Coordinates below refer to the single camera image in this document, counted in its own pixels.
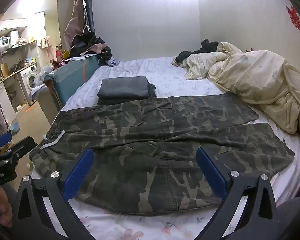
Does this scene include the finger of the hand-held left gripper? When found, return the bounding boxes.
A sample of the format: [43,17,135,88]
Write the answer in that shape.
[4,136,38,162]
[0,132,13,153]

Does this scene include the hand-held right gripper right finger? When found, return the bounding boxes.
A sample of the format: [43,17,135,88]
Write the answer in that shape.
[196,147,280,240]

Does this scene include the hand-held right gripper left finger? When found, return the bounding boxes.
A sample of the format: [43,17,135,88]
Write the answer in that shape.
[14,148,95,240]

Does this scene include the camouflage pants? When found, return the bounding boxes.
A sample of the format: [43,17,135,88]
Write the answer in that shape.
[30,94,295,214]

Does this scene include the person's left hand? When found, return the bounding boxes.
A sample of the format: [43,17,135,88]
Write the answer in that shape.
[0,186,13,228]

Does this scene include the blue bowl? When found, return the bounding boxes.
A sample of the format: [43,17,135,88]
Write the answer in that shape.
[9,122,21,134]

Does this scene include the white base cabinet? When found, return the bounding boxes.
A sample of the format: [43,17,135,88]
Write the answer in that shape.
[0,82,17,124]

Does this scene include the white washing machine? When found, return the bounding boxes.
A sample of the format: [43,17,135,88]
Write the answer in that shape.
[17,64,39,105]

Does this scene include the teal chair with clothes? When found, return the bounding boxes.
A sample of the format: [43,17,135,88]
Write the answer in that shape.
[44,55,99,106]

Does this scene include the white water heater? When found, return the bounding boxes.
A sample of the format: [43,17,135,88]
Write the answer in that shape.
[0,36,12,57]

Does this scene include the pink hanging towel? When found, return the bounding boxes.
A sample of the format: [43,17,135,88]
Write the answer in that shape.
[41,36,54,62]

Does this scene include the folded dark grey garment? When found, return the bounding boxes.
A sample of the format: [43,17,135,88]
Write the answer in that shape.
[97,83,157,105]

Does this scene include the cream duvet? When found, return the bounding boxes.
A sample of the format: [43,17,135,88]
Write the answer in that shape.
[172,42,300,134]

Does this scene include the pile of dark clothes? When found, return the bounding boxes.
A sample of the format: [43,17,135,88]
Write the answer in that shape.
[69,31,120,67]

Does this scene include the black garment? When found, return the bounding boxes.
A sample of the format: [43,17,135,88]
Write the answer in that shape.
[175,39,219,64]

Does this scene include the brown hanging curtain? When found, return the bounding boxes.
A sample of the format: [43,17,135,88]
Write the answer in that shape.
[64,0,95,48]

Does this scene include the white wall cabinet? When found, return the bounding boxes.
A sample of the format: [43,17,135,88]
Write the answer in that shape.
[0,19,28,32]

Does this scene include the red wall decoration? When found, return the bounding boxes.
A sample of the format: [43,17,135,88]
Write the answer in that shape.
[286,5,300,32]

